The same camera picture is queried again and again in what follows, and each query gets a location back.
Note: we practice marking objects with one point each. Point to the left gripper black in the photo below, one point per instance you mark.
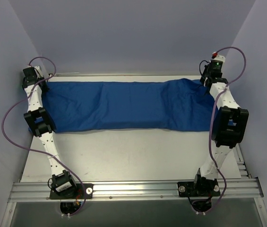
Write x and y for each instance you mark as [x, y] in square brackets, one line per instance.
[43, 84]

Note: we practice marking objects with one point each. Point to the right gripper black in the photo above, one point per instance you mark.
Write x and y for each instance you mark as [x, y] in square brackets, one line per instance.
[205, 80]

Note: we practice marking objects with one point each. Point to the blue surgical drape cloth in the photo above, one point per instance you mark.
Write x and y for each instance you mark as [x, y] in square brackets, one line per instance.
[178, 105]

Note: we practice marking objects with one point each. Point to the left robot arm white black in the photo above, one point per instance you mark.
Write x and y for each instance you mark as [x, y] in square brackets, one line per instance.
[42, 126]

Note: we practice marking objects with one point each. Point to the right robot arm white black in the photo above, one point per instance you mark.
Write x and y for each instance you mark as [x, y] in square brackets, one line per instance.
[227, 126]

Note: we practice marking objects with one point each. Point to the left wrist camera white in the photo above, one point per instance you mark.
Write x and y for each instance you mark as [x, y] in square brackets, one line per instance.
[40, 73]

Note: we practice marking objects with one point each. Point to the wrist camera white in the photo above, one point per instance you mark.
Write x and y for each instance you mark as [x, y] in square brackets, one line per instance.
[40, 73]
[217, 57]

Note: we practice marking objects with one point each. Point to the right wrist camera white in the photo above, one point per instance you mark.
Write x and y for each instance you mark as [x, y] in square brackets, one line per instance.
[217, 57]

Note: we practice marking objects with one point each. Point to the aluminium back rail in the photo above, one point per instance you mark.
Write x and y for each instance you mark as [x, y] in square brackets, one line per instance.
[164, 73]

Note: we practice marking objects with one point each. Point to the aluminium rail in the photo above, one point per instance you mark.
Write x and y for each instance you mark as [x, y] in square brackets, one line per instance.
[132, 191]
[164, 73]

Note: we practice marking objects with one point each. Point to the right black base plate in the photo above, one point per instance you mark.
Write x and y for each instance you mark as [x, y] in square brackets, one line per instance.
[191, 189]

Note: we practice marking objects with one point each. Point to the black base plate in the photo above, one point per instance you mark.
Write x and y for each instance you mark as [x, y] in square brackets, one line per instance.
[86, 189]
[191, 189]

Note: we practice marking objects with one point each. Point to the aluminium front rail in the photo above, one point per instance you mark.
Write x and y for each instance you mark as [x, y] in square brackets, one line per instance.
[132, 191]

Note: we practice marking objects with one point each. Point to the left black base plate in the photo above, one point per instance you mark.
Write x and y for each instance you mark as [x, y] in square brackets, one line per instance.
[86, 189]

